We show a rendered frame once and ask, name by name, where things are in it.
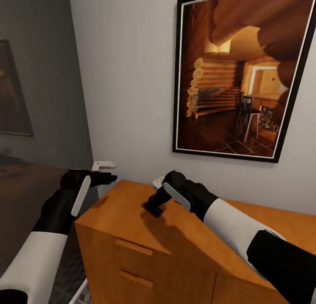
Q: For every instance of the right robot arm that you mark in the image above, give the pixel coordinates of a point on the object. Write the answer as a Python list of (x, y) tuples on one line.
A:
[(290, 269)]

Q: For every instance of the picture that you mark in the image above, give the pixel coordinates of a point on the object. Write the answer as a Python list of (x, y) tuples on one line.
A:
[(239, 65)]

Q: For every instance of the mousetrap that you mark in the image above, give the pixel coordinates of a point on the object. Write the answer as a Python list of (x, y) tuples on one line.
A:
[(156, 212)]

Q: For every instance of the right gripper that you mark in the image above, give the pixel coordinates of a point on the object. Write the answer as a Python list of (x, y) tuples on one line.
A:
[(156, 200)]

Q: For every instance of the door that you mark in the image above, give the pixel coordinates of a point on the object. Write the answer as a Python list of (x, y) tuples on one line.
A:
[(43, 128)]

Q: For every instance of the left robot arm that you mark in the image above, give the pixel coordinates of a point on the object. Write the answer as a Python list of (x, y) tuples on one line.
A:
[(30, 277)]

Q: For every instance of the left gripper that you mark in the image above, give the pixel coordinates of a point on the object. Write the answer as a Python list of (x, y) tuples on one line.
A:
[(104, 178)]

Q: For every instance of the cabinet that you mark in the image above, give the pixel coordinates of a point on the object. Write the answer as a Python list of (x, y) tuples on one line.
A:
[(132, 257)]

